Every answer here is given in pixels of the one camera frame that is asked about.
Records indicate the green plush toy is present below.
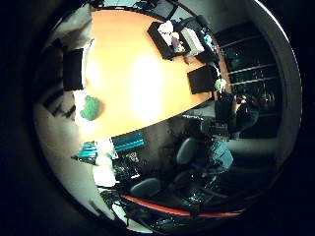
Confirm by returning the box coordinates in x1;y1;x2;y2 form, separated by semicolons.
79;94;103;122

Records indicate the black tray with toys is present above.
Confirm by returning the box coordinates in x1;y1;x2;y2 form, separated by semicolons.
147;20;185;62

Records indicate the blue plastic crate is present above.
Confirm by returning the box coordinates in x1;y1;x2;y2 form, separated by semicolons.
72;141;98;165
111;132;146;153

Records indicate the gray office chair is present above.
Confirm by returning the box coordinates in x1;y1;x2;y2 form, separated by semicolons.
129;176;163;200
175;137;200;166

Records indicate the red bar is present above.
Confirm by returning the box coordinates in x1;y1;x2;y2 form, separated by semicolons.
121;194;245;219

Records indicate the black square box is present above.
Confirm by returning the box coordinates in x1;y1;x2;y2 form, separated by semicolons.
187;64;220;95

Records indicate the seated person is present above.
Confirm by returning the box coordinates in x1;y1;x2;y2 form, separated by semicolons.
200;91;260;175

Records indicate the white ribbed tray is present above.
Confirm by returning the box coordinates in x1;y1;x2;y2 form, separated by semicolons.
180;28;206;57

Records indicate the dark storage shelf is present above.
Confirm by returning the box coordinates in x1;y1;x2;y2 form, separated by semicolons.
216;23;284;139

